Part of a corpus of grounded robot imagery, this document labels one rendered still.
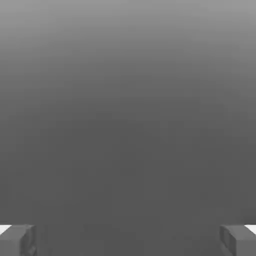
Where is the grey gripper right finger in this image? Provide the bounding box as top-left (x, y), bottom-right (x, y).
top-left (219, 224), bottom-right (256, 256)

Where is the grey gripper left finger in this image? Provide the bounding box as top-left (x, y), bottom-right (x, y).
top-left (0, 224), bottom-right (38, 256)

